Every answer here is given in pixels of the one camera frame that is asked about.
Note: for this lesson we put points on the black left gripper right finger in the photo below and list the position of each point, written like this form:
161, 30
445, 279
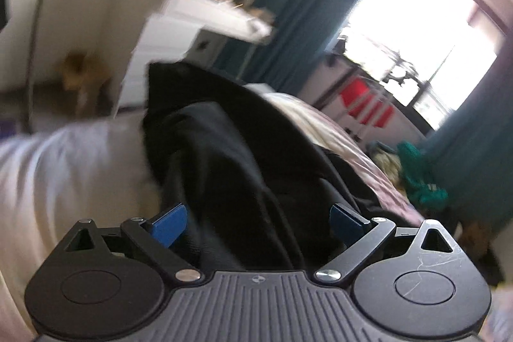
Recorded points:
433, 288

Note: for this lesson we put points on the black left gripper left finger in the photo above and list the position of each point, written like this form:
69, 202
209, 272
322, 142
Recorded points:
110, 280

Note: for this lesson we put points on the black shorts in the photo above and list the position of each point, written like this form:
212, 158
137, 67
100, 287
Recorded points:
257, 190

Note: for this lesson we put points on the yellow clothes pile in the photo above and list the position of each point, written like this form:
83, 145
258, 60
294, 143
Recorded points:
387, 160

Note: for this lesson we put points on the green cloth bag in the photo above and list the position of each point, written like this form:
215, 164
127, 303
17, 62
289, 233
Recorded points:
419, 181

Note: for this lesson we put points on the white shirt torso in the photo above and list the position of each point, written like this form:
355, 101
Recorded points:
93, 169

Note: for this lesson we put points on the pastel tie-dye bed sheet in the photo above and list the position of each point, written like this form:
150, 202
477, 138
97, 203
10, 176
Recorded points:
326, 133

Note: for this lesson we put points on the teal curtain right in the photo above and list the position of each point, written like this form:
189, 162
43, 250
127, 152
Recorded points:
471, 153

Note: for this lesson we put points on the red bag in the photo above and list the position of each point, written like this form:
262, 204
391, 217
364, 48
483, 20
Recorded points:
365, 103

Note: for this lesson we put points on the white tripod stand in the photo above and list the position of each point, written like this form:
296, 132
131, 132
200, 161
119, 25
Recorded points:
407, 78

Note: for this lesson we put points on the white dresser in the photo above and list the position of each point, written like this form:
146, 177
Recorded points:
174, 30

